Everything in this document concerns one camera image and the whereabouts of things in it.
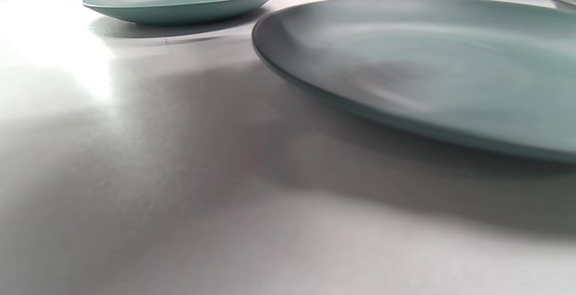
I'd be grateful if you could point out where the teal plate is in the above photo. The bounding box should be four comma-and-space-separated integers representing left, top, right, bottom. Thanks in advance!
82, 0, 280, 26
251, 0, 576, 165

